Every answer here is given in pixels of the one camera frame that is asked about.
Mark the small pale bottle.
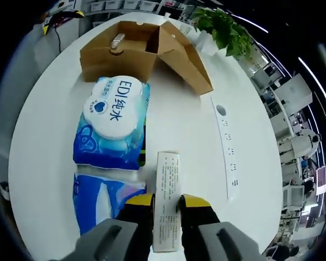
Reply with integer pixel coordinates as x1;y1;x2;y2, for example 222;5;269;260
109;32;126;55

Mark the brown cardboard shoe box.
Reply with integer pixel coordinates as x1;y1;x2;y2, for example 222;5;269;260
79;20;215;97

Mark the white printed paper carton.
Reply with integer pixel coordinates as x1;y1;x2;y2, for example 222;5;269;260
151;150;184;254

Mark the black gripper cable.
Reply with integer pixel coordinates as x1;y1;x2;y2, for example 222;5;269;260
53;26;62;53

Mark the white table socket strip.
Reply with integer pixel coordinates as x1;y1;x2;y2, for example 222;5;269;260
210;96;242;202

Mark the silver green mask sachet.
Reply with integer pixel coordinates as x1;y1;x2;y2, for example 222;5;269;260
137;119;148;167

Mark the green potted plant white pot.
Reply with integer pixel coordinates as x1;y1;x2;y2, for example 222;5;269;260
191;7;255;58

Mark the blue white tissue pack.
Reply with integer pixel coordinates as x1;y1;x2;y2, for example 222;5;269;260
72;170;148;237

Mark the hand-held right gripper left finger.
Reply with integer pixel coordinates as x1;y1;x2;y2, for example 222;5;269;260
67;193;155;261

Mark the blue white wet wipes pack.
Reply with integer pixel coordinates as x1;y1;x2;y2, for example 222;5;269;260
72;75;151;171

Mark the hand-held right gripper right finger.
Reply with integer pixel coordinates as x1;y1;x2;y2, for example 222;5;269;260
176;194;261;261

